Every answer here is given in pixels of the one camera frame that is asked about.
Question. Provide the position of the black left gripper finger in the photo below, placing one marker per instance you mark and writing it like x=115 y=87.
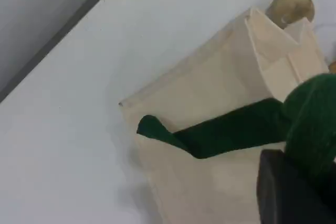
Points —
x=283 y=197

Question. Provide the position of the long striped orange bread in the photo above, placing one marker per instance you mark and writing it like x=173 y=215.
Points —
x=333 y=67

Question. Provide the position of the round beige potato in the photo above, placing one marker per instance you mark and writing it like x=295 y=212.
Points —
x=288 y=3

